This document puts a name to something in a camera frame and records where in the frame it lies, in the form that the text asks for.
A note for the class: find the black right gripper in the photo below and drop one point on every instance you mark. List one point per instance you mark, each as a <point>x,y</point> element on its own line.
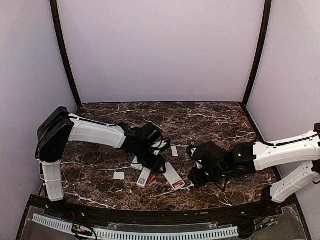
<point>198,181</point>

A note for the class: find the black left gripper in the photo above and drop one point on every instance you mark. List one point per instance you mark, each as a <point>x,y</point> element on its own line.
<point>155,165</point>

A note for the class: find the long white battery cover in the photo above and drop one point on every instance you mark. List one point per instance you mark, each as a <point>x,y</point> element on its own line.
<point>174,151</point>

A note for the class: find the red blue battery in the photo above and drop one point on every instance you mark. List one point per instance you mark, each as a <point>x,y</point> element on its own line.
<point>152,179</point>

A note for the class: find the white remote face down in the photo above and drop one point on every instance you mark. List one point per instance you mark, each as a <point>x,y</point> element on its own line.
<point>172,176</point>

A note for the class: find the blue purple battery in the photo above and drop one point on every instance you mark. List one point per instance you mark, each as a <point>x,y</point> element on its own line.
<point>157,190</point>

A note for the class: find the white TCL remote control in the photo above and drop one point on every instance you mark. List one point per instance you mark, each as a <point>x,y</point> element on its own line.
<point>136,165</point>

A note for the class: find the small white buttoned remote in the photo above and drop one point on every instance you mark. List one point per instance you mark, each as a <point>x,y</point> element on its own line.
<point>143,178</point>

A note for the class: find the curved white battery cover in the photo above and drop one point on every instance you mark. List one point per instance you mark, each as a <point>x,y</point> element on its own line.
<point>119,175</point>

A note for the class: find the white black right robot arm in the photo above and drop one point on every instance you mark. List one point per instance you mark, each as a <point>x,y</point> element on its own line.
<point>214,163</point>

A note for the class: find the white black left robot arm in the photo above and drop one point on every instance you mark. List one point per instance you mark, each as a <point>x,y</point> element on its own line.
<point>62,127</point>

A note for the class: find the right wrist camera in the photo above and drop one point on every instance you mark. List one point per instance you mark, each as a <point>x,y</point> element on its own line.
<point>193,152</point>

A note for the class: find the black front rail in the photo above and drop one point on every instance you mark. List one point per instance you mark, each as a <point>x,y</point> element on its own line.
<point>102,216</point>

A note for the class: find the white slotted cable duct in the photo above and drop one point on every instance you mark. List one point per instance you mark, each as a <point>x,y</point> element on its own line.
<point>118,231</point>

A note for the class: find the black right corner post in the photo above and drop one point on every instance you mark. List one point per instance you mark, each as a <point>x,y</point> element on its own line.
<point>258,52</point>

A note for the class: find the black corner post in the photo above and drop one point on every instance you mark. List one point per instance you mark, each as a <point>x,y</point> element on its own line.
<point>258,52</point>
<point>63,52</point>

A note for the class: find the black left corner post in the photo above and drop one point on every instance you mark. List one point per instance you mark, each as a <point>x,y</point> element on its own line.
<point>63,52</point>

